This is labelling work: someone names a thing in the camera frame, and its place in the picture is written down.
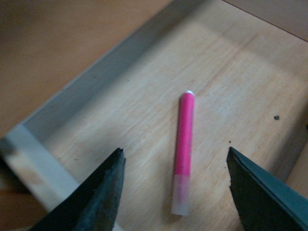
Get wooden drawer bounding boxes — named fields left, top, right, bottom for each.
left=0, top=0, right=308, bottom=231

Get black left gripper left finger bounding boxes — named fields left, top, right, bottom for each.
left=31, top=148, right=126, bottom=231

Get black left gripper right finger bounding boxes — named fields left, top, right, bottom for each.
left=227, top=147, right=308, bottom=231

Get pink marker with clear cap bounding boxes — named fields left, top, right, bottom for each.
left=171, top=90, right=195, bottom=216

